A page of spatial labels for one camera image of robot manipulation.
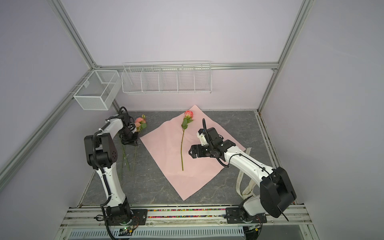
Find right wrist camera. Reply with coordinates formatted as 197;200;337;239
197;133;209;146

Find aluminium frame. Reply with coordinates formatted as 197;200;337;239
1;1;314;190

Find cream printed ribbon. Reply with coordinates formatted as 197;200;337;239
235;146;256;199

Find pink purple wrapping paper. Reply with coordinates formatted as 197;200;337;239
139;104;247;201

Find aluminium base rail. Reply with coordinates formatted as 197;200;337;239
55;205;319;240

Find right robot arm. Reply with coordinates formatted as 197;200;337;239
189;119;297;223

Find small white mesh basket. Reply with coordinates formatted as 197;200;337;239
74;70;122;111

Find cream rose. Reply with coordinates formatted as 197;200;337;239
120;141;130;179

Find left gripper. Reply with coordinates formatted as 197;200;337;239
119;127;140;146

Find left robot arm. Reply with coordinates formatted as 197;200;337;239
84;107;139;225

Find long white wire basket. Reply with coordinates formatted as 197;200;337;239
121;61;213;94

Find dark pink rose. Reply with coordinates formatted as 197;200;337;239
180;111;194;171

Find pink spray rose stem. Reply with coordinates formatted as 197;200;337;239
132;115;147;176

